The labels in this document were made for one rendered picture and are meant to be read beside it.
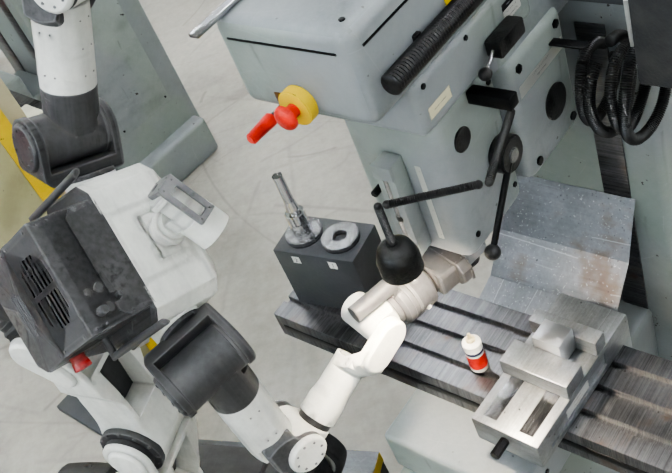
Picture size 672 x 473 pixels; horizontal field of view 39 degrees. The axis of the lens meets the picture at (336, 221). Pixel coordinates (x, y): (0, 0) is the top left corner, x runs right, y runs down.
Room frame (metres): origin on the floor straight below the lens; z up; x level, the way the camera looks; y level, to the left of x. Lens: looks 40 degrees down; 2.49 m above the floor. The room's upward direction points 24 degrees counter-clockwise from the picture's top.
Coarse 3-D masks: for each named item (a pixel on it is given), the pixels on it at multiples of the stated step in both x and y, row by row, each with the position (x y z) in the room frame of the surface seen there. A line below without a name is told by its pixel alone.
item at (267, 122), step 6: (270, 114) 1.23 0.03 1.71; (264, 120) 1.22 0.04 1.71; (270, 120) 1.22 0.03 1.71; (258, 126) 1.21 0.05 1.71; (264, 126) 1.21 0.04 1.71; (270, 126) 1.22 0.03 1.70; (252, 132) 1.21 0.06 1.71; (258, 132) 1.21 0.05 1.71; (264, 132) 1.21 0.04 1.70; (252, 138) 1.20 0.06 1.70; (258, 138) 1.20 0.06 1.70
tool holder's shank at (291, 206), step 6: (276, 174) 1.68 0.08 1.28; (276, 180) 1.67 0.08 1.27; (282, 180) 1.67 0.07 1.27; (276, 186) 1.67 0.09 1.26; (282, 186) 1.66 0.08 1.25; (282, 192) 1.66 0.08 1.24; (288, 192) 1.67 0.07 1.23; (282, 198) 1.67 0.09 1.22; (288, 198) 1.66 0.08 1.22; (288, 204) 1.66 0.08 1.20; (294, 204) 1.67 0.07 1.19; (288, 210) 1.67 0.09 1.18; (294, 210) 1.66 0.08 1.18
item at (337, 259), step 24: (288, 240) 1.67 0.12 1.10; (312, 240) 1.63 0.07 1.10; (336, 240) 1.61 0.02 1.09; (360, 240) 1.58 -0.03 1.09; (288, 264) 1.65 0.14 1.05; (312, 264) 1.60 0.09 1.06; (336, 264) 1.56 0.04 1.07; (360, 264) 1.54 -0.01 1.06; (312, 288) 1.63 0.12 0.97; (336, 288) 1.58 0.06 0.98; (360, 288) 1.53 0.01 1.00
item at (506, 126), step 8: (512, 112) 1.15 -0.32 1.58; (504, 120) 1.14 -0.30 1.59; (512, 120) 1.14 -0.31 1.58; (504, 128) 1.12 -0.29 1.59; (504, 136) 1.10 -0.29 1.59; (496, 144) 1.09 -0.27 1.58; (504, 144) 1.09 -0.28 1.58; (496, 152) 1.07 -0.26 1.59; (496, 160) 1.06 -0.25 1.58; (496, 168) 1.05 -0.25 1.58; (488, 176) 1.03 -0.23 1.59; (488, 184) 1.02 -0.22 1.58
